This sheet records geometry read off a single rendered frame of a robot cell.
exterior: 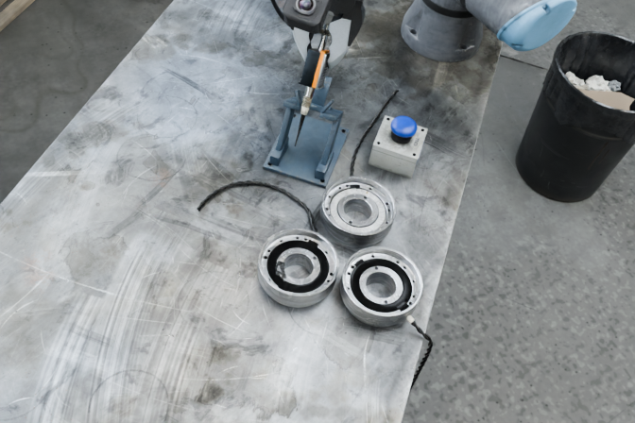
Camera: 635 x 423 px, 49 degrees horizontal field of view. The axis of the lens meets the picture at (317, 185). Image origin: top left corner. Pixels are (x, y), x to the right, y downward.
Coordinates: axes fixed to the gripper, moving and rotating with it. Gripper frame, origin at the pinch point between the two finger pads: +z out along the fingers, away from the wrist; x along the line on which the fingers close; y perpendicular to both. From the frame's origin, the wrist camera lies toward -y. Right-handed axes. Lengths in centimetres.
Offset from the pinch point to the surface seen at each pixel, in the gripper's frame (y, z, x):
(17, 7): 96, 98, 129
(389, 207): -6.2, 17.0, -14.8
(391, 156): 3.0, 16.6, -12.7
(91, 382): -42.9, 19.8, 11.8
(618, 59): 114, 64, -65
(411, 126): 6.4, 12.6, -14.2
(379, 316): -24.3, 16.1, -17.7
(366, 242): -13.0, 17.5, -13.2
